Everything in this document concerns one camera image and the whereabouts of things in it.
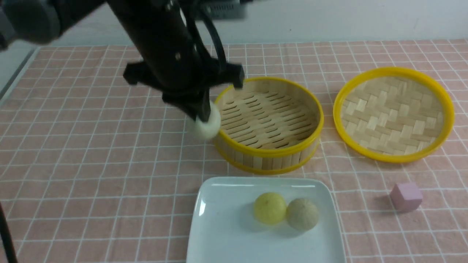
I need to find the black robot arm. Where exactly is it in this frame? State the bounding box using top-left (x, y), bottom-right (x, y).
top-left (1, 0), bottom-right (245, 123)

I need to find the pink checkered tablecloth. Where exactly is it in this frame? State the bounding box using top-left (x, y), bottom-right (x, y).
top-left (0, 39), bottom-right (467, 263)

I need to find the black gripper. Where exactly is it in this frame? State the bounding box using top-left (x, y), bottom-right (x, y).
top-left (123, 51), bottom-right (245, 123)

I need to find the pale white steamed bun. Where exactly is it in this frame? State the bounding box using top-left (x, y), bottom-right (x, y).
top-left (187, 101), bottom-right (221, 141)

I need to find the white square plate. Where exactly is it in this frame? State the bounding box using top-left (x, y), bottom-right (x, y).
top-left (186, 176), bottom-right (347, 263)

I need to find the yellow rimmed woven steamer lid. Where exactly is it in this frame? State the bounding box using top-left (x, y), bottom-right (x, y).
top-left (333, 67), bottom-right (455, 163)

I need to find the pink cube block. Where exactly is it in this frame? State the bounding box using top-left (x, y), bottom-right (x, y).
top-left (389, 182), bottom-right (423, 213)

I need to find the yellow rimmed bamboo steamer basket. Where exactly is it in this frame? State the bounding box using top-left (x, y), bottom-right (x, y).
top-left (214, 77), bottom-right (324, 175)

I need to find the black cable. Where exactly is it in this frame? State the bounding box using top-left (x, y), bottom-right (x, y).
top-left (185, 0), bottom-right (228, 73)

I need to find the yellow steamed bun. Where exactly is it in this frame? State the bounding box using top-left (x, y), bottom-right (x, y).
top-left (253, 193), bottom-right (287, 226)

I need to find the beige steamed bun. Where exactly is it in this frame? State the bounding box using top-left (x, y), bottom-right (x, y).
top-left (286, 198), bottom-right (320, 232)

